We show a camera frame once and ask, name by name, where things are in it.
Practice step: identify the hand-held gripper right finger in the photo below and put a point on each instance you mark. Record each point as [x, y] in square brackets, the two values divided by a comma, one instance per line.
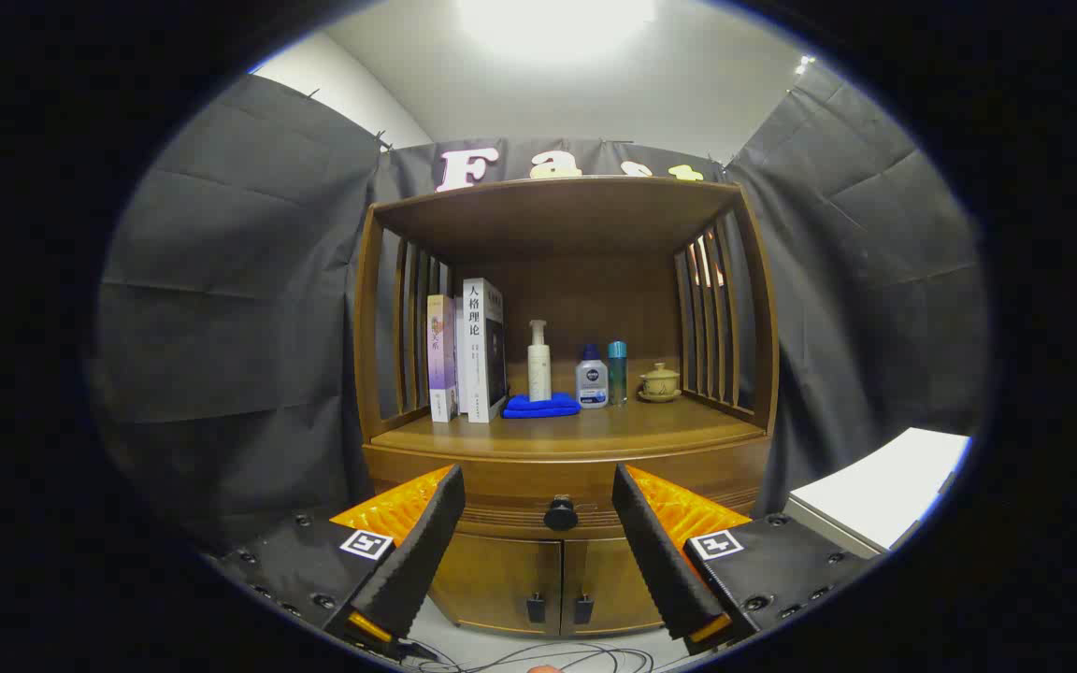
[660, 561]

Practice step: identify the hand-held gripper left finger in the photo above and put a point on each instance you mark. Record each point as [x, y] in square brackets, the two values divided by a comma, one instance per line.
[422, 551]

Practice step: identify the brown wooden drawer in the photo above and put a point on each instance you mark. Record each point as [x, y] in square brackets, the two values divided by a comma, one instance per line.
[538, 477]

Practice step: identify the wooden cabinet door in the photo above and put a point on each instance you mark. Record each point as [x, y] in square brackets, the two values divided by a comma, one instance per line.
[492, 579]
[609, 584]

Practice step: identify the wooden countertop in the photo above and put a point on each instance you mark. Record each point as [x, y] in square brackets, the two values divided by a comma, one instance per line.
[613, 425]

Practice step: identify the brown wooden cabinet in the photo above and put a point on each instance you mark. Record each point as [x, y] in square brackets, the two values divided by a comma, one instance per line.
[585, 299]

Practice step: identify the yellow lidded teacup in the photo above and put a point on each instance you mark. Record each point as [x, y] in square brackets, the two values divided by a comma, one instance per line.
[659, 383]

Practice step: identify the blue folded towel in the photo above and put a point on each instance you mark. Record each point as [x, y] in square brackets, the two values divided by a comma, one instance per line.
[538, 408]

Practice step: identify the white bottle with blue cap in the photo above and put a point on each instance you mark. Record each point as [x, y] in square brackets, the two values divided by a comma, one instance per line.
[592, 383]

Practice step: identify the teal slim bottle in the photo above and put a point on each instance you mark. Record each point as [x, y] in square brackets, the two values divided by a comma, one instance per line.
[617, 374]

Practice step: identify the purple book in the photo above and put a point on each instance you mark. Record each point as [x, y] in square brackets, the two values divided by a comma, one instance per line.
[440, 355]

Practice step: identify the white book with portrait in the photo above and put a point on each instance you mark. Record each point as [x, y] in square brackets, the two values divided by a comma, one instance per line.
[475, 355]

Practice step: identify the white pump bottle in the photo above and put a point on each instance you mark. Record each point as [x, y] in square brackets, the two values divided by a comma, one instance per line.
[539, 374]

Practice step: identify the white table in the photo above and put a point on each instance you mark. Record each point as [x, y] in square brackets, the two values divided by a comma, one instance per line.
[884, 486]

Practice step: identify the ceiling light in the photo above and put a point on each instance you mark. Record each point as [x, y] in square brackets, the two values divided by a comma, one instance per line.
[552, 23]

